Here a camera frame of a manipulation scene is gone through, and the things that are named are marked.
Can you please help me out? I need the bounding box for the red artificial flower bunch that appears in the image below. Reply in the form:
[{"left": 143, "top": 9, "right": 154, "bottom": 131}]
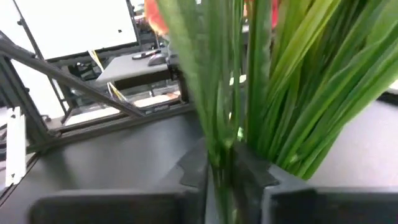
[{"left": 144, "top": 0, "right": 398, "bottom": 224}]

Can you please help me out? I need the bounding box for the grey desk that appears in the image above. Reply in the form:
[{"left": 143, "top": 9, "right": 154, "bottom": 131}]
[{"left": 95, "top": 51, "right": 184, "bottom": 91}]

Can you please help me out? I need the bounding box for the yellow striped cable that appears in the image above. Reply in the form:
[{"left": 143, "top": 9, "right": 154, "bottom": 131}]
[{"left": 88, "top": 49, "right": 125, "bottom": 102}]

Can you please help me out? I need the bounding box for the black computer mouse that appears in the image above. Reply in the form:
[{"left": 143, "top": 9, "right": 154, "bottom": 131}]
[{"left": 147, "top": 52, "right": 170, "bottom": 67}]

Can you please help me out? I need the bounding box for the black oval desk item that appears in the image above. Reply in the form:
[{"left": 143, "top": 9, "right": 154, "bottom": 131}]
[{"left": 132, "top": 49, "right": 162, "bottom": 60}]

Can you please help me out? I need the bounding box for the silver bracket plate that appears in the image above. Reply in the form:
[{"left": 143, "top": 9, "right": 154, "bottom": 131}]
[{"left": 4, "top": 106, "right": 28, "bottom": 188}]

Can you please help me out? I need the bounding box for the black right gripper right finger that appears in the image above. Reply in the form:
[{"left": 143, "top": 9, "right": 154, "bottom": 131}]
[{"left": 233, "top": 141, "right": 398, "bottom": 224}]

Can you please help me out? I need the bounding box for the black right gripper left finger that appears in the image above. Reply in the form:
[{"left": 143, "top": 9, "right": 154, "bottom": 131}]
[{"left": 27, "top": 138, "right": 210, "bottom": 224}]

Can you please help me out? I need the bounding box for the black aluminium table frame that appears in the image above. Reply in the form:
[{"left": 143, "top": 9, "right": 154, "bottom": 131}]
[{"left": 0, "top": 29, "right": 200, "bottom": 156}]

